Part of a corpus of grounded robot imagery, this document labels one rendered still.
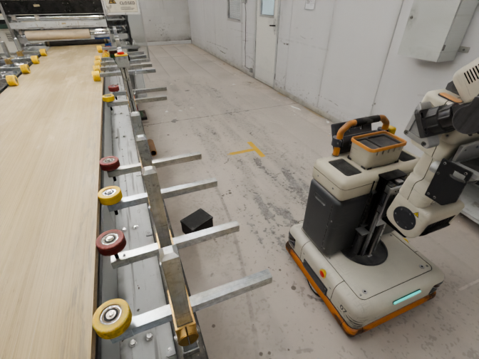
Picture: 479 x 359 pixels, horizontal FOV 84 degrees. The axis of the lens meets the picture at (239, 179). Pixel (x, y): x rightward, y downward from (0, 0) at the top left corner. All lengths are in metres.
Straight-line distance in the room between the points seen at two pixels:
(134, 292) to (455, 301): 1.81
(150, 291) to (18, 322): 0.42
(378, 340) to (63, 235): 1.57
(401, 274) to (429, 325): 0.36
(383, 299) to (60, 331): 1.34
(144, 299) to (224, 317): 0.72
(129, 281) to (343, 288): 1.03
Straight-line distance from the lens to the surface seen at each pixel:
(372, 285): 1.62
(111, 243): 0.89
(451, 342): 1.99
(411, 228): 1.34
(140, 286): 1.12
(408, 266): 1.80
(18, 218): 1.15
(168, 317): 0.78
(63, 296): 0.83
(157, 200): 0.76
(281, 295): 1.79
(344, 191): 1.33
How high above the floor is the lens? 1.51
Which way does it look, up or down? 35 degrees down
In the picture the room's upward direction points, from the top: straight up
